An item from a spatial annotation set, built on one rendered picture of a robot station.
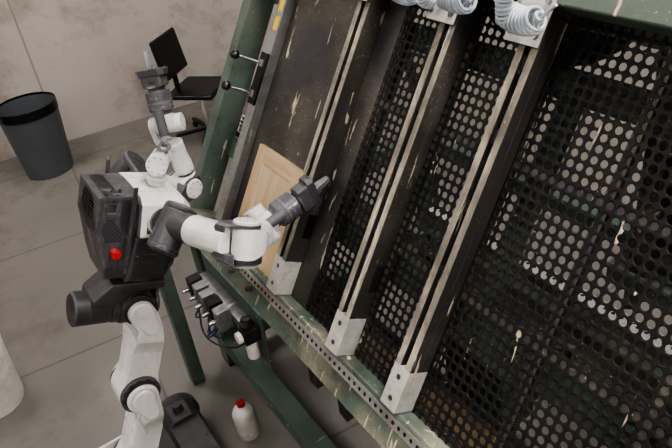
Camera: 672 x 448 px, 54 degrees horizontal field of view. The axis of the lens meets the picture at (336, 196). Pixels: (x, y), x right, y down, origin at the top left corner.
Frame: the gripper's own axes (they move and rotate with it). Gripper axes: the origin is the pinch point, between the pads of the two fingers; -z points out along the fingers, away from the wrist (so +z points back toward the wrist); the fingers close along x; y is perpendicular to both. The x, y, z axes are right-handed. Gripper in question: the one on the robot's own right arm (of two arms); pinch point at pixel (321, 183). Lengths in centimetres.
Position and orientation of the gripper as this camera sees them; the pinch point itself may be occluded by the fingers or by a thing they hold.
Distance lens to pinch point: 211.0
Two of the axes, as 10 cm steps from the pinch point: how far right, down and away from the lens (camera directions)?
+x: -3.1, -7.3, -6.1
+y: -5.6, -3.8, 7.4
